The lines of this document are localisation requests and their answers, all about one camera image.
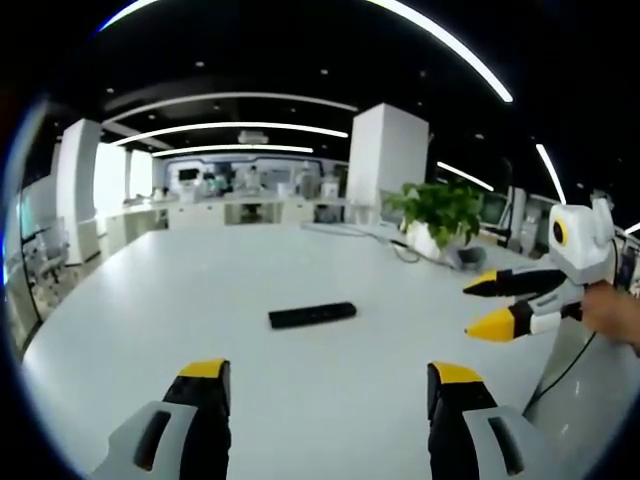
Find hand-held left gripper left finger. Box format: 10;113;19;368
89;357;232;480

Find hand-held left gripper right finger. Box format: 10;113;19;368
426;360;551;480

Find black remote control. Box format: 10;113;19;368
268;301;358;330

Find person's right hand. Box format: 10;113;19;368
581;280;640;357

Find grey object by plant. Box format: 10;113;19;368
447;245;489;272

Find green potted plant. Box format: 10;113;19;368
383;180;485;259

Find white square pillar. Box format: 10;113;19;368
53;118;103;266
345;102;430;226

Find grey office chair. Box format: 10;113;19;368
23;217;71;291

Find white counter cabinets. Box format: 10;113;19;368
103;195;351;247

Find black cable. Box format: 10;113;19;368
519;329;599;418

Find white cable on table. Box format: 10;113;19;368
300;221;420;263

